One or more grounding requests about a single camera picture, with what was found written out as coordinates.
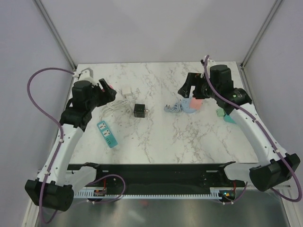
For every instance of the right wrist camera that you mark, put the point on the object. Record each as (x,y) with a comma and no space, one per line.
(207,61)

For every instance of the left aluminium frame post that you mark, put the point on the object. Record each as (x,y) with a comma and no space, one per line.
(51,26)

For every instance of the teal triangular power strip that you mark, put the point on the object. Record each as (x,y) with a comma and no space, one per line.
(228,119)

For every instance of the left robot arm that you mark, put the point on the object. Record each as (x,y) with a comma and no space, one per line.
(53,187)

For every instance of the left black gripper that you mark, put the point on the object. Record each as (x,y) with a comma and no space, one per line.
(109,94)

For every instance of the aluminium frame post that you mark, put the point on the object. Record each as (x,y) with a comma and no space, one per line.
(266,23)
(51,26)

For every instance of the blue round power strip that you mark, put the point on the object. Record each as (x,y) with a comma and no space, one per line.
(181,106)

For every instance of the pink cube socket adapter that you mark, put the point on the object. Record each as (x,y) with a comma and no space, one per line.
(195,103)

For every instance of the white plug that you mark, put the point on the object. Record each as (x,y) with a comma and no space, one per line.
(126,92)

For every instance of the green plug adapter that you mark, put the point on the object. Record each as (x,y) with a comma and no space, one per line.
(220,112)

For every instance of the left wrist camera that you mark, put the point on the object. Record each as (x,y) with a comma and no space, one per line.
(86,74)

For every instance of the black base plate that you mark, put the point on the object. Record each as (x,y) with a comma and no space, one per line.
(161,177)

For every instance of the black cube plug adapter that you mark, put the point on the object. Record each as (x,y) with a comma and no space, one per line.
(140,111)

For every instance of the teal rectangular power strip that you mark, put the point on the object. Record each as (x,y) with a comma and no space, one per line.
(107,134)

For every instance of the white cable duct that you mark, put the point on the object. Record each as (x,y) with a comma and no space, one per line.
(95,193)

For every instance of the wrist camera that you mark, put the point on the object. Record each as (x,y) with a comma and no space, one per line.
(86,74)
(207,61)

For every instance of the right aluminium frame post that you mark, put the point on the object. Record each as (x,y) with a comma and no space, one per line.
(266,23)

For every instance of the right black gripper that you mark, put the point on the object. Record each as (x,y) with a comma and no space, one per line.
(193,79)

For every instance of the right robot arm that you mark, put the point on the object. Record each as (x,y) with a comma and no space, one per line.
(274,165)

